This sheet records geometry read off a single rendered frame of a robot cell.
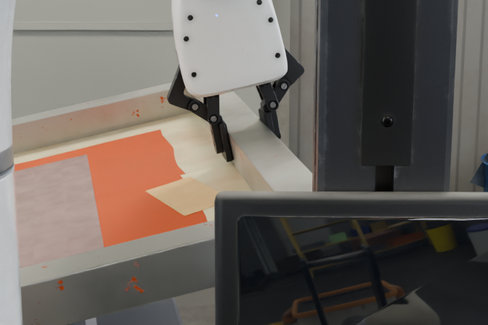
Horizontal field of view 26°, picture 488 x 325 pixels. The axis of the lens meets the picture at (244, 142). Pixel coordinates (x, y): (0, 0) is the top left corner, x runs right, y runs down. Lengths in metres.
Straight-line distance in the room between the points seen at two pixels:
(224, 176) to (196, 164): 0.07
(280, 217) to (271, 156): 0.47
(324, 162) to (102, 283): 0.33
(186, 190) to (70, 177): 0.18
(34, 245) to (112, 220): 0.07
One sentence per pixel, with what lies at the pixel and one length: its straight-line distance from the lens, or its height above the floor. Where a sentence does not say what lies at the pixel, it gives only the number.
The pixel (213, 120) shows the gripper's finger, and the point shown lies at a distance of 1.03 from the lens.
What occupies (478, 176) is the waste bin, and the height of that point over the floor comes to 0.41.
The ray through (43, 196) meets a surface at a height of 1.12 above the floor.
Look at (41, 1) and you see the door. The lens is 4.11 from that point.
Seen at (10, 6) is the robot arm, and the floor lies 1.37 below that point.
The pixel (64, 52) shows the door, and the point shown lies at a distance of 4.12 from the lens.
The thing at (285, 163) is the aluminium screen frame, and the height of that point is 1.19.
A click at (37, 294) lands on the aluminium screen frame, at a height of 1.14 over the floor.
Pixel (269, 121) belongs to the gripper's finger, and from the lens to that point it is 1.04.
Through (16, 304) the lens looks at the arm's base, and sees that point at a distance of 0.53.
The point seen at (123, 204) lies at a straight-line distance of 1.00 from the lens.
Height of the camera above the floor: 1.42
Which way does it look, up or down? 14 degrees down
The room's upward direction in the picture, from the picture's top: straight up
